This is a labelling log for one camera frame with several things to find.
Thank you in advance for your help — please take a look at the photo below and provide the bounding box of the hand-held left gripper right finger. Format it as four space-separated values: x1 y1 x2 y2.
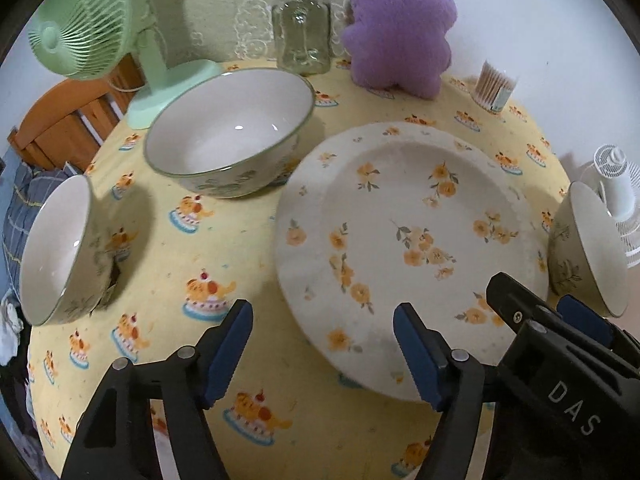
392 302 501 480

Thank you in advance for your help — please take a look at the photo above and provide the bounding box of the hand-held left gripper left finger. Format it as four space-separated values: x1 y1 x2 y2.
60 299 254 480

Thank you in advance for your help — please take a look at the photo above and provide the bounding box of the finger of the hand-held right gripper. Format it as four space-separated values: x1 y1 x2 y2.
556 294 640 361
486 272 563 341

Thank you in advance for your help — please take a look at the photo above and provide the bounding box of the small floral bowl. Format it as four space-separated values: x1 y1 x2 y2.
19 174 118 327
546 181 628 318

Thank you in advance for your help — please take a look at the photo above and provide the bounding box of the yellow flower print plate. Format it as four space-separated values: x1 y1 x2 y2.
273 121 551 402

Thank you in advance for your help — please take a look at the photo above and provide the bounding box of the large floral bowl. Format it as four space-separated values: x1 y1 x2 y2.
143 67 316 198

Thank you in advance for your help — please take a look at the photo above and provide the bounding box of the yellow printed tablecloth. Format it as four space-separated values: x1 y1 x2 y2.
27 57 573 480

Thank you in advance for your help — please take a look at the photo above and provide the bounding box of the white desk fan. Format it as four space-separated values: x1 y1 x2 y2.
592 144 640 268

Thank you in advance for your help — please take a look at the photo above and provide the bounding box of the cotton swab container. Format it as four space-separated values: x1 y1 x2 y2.
472 60 518 113

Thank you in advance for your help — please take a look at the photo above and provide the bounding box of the white crumpled cloth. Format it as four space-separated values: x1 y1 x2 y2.
0 300 26 361

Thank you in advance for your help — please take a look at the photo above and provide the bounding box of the blue plaid cloth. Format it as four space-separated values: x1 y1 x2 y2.
0 160 76 281

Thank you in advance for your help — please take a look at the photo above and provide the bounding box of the purple plush toy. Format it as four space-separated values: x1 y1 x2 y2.
341 0 459 101

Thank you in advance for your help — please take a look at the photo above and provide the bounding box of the glass jar with lid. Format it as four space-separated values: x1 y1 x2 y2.
270 0 333 77

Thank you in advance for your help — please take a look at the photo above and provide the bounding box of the green desk fan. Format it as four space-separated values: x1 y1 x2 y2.
27 0 223 131

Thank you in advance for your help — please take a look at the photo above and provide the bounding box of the white fan cable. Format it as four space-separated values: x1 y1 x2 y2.
107 79 147 95

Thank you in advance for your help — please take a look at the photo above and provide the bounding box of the green printed wall cloth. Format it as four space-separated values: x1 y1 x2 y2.
165 0 361 63

